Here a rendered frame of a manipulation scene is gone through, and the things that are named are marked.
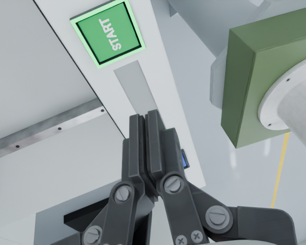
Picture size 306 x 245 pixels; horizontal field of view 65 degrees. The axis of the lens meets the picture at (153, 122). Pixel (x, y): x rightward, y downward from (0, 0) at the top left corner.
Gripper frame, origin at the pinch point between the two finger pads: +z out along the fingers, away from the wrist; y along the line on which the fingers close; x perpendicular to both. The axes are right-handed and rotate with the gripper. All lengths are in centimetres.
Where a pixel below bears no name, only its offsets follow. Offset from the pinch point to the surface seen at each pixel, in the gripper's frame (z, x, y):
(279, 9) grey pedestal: 34.7, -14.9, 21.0
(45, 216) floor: 80, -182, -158
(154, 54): 15.8, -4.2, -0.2
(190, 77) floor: 115, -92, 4
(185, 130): 16.0, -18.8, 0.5
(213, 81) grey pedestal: 32.1, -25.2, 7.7
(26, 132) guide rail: 22.5, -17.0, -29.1
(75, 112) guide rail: 24.5, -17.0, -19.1
